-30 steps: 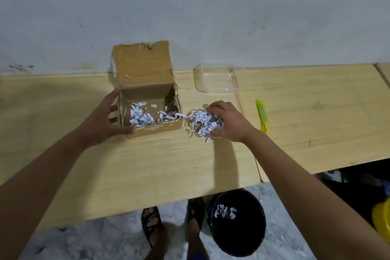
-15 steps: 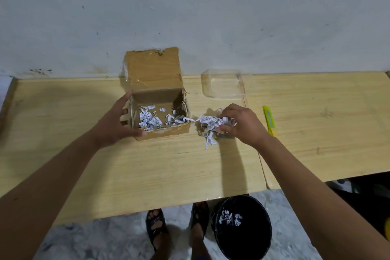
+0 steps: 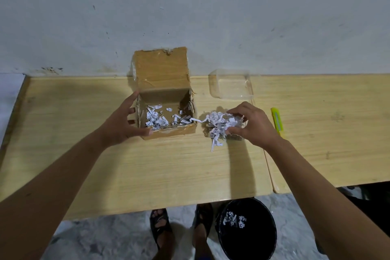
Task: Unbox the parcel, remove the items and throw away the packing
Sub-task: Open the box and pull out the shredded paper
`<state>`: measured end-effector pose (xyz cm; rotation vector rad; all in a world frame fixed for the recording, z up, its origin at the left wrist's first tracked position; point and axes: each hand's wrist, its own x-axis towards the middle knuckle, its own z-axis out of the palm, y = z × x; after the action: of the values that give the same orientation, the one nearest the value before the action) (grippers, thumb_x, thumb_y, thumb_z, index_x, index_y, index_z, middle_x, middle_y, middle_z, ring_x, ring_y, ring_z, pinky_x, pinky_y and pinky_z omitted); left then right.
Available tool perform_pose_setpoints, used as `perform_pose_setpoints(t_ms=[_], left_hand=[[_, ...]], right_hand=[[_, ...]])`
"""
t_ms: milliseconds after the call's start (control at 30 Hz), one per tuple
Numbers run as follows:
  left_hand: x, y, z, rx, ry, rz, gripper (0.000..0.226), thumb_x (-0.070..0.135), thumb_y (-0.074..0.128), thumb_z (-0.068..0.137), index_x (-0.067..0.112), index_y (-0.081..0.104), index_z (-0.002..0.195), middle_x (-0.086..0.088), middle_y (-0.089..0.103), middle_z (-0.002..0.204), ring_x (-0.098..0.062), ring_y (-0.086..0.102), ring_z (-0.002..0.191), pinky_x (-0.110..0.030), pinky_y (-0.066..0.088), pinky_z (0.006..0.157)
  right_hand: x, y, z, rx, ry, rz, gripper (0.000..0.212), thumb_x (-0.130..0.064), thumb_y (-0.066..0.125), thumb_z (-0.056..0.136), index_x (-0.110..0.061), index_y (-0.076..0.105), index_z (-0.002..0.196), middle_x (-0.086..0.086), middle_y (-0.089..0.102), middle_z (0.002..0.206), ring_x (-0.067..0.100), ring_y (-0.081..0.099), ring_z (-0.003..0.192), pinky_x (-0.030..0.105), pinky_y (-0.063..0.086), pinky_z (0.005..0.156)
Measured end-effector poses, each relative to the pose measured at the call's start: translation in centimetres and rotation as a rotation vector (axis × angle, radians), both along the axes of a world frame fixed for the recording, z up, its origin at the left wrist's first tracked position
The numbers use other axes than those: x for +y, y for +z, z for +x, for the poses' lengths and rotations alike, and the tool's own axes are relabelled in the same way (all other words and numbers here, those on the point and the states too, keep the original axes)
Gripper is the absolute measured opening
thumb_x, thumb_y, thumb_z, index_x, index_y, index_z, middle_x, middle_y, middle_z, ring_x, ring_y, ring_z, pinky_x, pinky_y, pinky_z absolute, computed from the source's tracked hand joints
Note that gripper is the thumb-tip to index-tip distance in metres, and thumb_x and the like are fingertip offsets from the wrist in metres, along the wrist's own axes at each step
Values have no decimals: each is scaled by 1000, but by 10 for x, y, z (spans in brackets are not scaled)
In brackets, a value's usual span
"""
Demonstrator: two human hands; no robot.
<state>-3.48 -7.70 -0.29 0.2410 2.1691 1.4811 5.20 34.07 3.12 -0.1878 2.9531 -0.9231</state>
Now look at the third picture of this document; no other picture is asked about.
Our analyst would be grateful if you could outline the person's foot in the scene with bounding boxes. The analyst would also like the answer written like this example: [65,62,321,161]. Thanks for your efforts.
[192,205,214,260]
[151,210,176,260]

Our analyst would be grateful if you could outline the shredded paper scraps in bin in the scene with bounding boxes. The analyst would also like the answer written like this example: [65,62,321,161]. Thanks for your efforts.
[222,211,247,230]

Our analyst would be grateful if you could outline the person's right forearm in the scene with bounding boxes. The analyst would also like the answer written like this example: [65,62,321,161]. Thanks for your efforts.
[263,138,390,260]

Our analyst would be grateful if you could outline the brown cardboard box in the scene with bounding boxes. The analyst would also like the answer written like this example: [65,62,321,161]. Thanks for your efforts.
[132,47,198,141]

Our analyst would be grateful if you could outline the person's right foot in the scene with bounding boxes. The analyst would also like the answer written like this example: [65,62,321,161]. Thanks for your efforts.
[192,205,214,260]

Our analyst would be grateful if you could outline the person's left hand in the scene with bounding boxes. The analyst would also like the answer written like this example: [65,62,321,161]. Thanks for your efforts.
[99,91,154,147]

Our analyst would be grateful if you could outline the yellow utility knife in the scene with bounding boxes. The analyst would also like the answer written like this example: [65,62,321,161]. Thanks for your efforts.
[271,107,286,139]

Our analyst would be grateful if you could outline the black sandal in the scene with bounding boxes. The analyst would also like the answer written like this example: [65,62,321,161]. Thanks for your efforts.
[149,208,174,250]
[194,203,214,239]

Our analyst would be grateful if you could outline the clear plastic container lid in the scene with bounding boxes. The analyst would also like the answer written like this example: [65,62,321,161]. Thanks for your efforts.
[208,69,254,99]

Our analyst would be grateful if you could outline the person's right hand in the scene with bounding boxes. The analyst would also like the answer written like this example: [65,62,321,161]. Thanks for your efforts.
[227,102,283,149]

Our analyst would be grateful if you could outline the clear plastic tray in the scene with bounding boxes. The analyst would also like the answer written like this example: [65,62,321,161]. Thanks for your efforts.
[202,113,246,142]

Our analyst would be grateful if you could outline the clump of shredded white paper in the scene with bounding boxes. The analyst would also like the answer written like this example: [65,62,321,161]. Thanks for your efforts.
[202,111,245,152]

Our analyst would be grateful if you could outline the person's left foot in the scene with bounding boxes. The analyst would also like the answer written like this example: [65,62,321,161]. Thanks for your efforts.
[151,210,176,260]

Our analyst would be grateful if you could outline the black trash bin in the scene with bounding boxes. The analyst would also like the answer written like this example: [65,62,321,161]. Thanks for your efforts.
[214,197,277,260]

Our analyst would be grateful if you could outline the person's left forearm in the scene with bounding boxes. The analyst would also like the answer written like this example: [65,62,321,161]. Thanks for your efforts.
[0,130,112,260]

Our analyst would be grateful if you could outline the shredded white paper in box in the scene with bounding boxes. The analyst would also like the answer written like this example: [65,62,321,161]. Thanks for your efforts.
[146,104,202,131]

